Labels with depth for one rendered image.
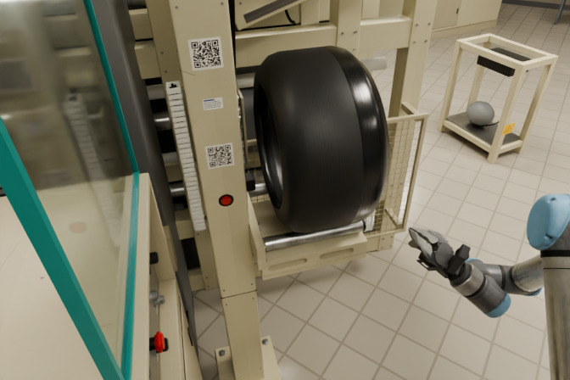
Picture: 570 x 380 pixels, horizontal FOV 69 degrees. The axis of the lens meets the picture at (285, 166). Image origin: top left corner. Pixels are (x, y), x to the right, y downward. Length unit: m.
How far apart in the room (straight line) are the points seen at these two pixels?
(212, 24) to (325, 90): 0.31
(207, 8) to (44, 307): 0.67
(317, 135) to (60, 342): 0.67
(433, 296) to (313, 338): 0.69
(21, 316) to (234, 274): 0.80
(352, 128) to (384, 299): 1.45
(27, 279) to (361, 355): 1.61
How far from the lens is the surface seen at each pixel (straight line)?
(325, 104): 1.04
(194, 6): 1.00
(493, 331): 2.41
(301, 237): 1.32
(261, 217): 1.56
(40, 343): 0.78
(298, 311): 2.27
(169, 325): 1.19
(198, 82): 1.05
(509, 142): 3.63
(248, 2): 1.42
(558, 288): 0.97
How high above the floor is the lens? 1.85
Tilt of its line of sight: 35 degrees down
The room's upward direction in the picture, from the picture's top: 2 degrees counter-clockwise
